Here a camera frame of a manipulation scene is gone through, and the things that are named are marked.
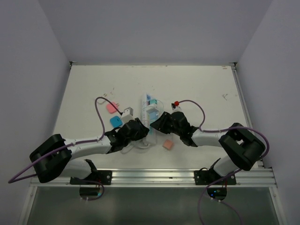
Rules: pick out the white charger plug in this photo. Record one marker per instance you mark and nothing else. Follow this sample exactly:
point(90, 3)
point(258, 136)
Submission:
point(151, 109)

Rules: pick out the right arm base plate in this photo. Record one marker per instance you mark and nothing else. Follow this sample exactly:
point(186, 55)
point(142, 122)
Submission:
point(206, 176)

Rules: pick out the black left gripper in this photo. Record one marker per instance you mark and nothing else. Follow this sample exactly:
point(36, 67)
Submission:
point(142, 132)

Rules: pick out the blue adapter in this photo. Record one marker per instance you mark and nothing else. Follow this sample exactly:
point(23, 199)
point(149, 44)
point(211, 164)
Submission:
point(116, 121)

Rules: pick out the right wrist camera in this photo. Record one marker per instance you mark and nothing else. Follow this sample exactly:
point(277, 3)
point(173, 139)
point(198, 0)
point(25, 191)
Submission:
point(176, 107)

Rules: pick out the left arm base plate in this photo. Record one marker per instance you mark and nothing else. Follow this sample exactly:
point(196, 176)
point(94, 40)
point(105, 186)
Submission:
point(100, 176)

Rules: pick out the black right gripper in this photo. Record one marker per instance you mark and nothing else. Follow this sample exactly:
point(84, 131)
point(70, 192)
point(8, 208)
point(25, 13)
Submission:
point(160, 123)

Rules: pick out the teal charger plug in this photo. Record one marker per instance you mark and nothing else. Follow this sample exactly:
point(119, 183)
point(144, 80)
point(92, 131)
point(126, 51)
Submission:
point(153, 102)

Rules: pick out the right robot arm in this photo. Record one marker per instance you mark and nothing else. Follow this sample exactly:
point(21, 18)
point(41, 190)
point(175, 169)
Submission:
point(243, 145)

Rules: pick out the orange charger plug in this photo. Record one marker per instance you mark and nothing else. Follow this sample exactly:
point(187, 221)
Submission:
point(168, 144)

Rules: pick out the aluminium mounting rail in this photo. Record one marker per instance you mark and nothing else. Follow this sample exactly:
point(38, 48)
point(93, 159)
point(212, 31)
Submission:
point(183, 178)

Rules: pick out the light blue charger plug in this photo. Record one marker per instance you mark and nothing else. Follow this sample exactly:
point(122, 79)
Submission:
point(153, 116)

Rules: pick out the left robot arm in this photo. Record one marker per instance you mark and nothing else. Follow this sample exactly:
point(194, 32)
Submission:
point(51, 158)

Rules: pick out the pink adapter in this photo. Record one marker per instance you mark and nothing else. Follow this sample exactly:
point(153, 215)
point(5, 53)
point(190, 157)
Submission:
point(112, 107)

